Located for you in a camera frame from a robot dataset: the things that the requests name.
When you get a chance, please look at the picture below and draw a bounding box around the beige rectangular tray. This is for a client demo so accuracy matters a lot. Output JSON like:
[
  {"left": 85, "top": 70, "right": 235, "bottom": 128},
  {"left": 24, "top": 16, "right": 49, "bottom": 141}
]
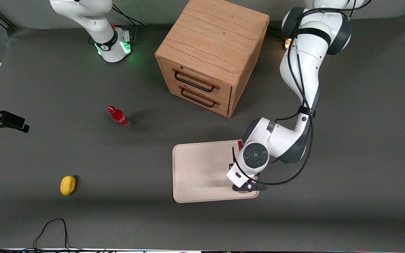
[{"left": 172, "top": 139, "right": 260, "bottom": 204}]

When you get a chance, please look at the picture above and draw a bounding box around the yellow lemon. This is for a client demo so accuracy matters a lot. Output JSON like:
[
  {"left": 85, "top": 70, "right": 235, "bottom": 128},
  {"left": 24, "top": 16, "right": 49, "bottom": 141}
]
[{"left": 60, "top": 175, "right": 76, "bottom": 196}]

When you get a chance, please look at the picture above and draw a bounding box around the wooden drawer front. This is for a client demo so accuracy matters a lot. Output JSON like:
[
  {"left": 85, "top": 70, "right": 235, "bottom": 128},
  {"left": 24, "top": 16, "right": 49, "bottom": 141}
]
[
  {"left": 167, "top": 78, "right": 231, "bottom": 117},
  {"left": 159, "top": 58, "right": 233, "bottom": 104}
]

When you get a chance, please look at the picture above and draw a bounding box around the red cola bottle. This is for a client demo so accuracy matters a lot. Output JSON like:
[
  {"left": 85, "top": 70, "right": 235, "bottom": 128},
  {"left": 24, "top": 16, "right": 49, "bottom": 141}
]
[{"left": 107, "top": 105, "right": 132, "bottom": 129}]

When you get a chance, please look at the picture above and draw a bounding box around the wooden drawer cabinet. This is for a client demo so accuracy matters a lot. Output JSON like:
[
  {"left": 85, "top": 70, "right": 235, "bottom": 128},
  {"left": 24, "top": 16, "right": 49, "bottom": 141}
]
[{"left": 155, "top": 0, "right": 270, "bottom": 118}]

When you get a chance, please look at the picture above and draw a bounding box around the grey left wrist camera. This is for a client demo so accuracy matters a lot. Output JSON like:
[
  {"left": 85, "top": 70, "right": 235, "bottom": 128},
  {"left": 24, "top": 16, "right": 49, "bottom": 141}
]
[{"left": 226, "top": 168, "right": 249, "bottom": 188}]

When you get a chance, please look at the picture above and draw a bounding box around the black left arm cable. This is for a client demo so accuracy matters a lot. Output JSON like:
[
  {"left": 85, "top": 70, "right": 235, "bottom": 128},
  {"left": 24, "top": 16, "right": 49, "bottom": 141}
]
[{"left": 231, "top": 0, "right": 372, "bottom": 186}]

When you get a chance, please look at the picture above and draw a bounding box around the black drawer handle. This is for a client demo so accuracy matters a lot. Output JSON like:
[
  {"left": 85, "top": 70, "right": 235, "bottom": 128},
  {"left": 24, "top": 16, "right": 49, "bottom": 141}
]
[
  {"left": 180, "top": 88, "right": 217, "bottom": 108},
  {"left": 174, "top": 71, "right": 216, "bottom": 93}
]

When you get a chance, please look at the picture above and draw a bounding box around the thin black floor cable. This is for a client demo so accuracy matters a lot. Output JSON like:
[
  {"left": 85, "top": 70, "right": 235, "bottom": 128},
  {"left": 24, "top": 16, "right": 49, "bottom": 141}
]
[{"left": 33, "top": 218, "right": 72, "bottom": 252}]

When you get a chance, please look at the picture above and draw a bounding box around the black right base cable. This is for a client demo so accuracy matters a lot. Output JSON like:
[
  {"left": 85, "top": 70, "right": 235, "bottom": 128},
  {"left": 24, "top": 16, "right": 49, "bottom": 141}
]
[{"left": 112, "top": 3, "right": 145, "bottom": 28}]

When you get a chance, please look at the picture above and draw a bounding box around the black base cable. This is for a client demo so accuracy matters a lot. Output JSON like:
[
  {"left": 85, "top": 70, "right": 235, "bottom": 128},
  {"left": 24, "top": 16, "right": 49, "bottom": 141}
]
[
  {"left": 268, "top": 27, "right": 287, "bottom": 40},
  {"left": 112, "top": 3, "right": 145, "bottom": 28}
]

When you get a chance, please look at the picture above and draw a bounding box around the black left base cable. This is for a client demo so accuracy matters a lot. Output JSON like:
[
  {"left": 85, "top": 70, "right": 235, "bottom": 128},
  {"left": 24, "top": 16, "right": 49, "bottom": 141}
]
[{"left": 268, "top": 27, "right": 287, "bottom": 40}]

